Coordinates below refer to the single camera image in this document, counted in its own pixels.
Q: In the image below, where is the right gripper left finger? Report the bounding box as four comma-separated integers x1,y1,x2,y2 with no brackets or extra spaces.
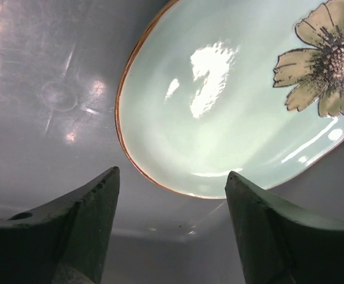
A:
0,167,120,283

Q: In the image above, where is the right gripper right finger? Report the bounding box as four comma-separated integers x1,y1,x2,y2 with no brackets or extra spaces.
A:
225,172,344,283

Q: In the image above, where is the mint green flower plate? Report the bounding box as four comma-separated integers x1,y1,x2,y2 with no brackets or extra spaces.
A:
115,1,344,199

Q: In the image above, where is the grey plastic bin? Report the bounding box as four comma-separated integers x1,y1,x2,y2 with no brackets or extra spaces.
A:
0,1,344,283

